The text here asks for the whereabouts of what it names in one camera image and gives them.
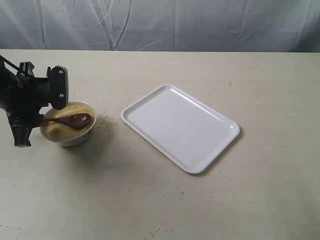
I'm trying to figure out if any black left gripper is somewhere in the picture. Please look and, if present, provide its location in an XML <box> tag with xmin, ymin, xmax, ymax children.
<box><xmin>6</xmin><ymin>61</ymin><xmax>69</xmax><ymax>147</ymax></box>

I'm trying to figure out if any brown wooden spoon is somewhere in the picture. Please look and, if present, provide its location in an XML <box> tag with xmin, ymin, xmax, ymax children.
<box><xmin>41</xmin><ymin>113</ymin><xmax>92</xmax><ymax>129</ymax></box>

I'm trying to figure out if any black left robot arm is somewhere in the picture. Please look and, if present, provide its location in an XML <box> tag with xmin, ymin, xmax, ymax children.
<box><xmin>0</xmin><ymin>56</ymin><xmax>69</xmax><ymax>148</ymax></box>

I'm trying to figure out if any white ceramic bowl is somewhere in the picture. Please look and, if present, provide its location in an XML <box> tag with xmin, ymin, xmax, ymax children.
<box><xmin>40</xmin><ymin>101</ymin><xmax>97</xmax><ymax>147</ymax></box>

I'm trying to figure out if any white rectangular plastic tray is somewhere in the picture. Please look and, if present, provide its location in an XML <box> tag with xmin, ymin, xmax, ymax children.
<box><xmin>121</xmin><ymin>84</ymin><xmax>240</xmax><ymax>175</ymax></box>

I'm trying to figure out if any grey wrinkled backdrop curtain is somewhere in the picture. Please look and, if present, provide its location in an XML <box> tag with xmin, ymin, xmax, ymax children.
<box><xmin>0</xmin><ymin>0</ymin><xmax>320</xmax><ymax>53</ymax></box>

